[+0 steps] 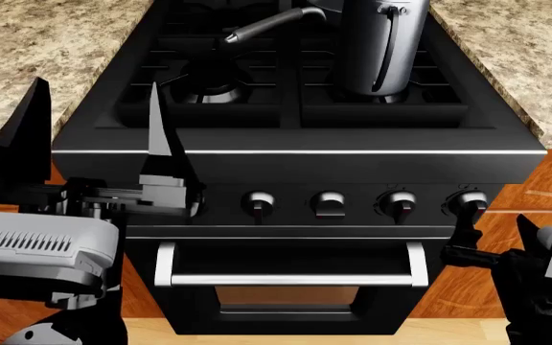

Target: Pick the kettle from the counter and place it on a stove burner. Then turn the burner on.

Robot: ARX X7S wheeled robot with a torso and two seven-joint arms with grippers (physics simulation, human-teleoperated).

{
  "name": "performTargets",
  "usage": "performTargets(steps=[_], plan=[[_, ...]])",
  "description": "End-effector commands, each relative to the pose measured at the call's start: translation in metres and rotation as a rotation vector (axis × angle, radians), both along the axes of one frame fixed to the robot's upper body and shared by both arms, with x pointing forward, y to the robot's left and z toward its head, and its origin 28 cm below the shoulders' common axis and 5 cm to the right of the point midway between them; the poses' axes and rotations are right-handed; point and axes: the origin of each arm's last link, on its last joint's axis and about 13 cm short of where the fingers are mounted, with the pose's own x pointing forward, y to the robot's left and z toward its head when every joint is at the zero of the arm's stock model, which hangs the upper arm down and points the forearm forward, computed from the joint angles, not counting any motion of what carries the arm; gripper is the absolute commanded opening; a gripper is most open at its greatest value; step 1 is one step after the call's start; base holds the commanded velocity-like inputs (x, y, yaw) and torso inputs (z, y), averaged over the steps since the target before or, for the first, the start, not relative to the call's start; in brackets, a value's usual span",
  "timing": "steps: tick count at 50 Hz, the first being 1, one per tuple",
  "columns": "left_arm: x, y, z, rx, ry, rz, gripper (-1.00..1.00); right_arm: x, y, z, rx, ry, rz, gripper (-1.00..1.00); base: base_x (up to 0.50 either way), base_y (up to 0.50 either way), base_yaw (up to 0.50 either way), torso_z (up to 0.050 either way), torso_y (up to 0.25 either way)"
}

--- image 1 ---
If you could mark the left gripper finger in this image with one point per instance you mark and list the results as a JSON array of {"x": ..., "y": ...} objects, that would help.
[
  {"x": 161, "y": 143},
  {"x": 22, "y": 143}
]

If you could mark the stainless steel kettle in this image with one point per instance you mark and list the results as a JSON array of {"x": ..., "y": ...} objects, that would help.
[{"x": 372, "y": 50}]

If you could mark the wooden base cabinet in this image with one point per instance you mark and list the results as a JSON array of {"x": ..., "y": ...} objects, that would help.
[
  {"x": 137, "y": 298},
  {"x": 535, "y": 172}
]

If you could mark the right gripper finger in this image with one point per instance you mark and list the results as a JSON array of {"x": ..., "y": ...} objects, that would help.
[
  {"x": 467, "y": 233},
  {"x": 527, "y": 233}
]

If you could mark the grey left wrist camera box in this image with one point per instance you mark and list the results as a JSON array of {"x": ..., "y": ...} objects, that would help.
[{"x": 31, "y": 248}]

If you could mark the granite counter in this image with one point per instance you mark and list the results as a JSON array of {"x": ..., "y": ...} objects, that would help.
[
  {"x": 41, "y": 46},
  {"x": 525, "y": 54}
]

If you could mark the black cast iron stove grate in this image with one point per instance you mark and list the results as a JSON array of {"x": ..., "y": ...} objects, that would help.
[
  {"x": 266, "y": 115},
  {"x": 443, "y": 108}
]

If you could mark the silver stove knob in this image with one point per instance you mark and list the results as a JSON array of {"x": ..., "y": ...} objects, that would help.
[
  {"x": 259, "y": 203},
  {"x": 329, "y": 204},
  {"x": 399, "y": 204},
  {"x": 470, "y": 199}
]

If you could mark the black kitchen stove range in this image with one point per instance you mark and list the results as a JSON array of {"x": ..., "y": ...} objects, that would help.
[{"x": 352, "y": 165}]

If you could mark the black oven door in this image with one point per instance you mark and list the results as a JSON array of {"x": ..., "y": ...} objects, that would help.
[{"x": 285, "y": 258}]

